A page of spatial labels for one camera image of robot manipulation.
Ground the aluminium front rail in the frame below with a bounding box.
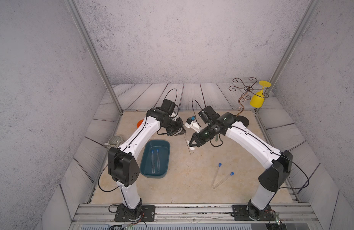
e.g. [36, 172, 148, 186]
[72, 203, 322, 230]

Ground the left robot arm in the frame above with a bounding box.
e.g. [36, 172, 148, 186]
[107, 108, 186, 217]

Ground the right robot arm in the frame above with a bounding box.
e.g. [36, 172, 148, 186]
[185, 110, 293, 220]

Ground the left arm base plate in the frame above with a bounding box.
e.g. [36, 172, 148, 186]
[114, 204, 156, 222]

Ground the yellow plastic goblet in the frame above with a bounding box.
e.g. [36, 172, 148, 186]
[250, 80, 272, 108]

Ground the black metal cup stand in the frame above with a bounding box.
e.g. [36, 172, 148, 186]
[229, 77, 262, 127]

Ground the teal plastic tray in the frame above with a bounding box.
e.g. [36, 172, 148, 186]
[140, 140, 170, 179]

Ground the test tube blue cap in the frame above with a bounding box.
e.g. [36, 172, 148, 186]
[210, 163, 222, 187]
[213, 172, 234, 189]
[183, 133, 192, 155]
[151, 150, 155, 174]
[156, 149, 161, 173]

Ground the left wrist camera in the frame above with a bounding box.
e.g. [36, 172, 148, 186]
[159, 99, 178, 119]

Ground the orange bowl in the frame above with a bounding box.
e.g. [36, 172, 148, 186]
[137, 119, 144, 128]

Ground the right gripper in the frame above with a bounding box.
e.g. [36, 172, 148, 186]
[187, 124, 216, 147]

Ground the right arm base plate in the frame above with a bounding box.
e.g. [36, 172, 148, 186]
[231, 205, 276, 221]

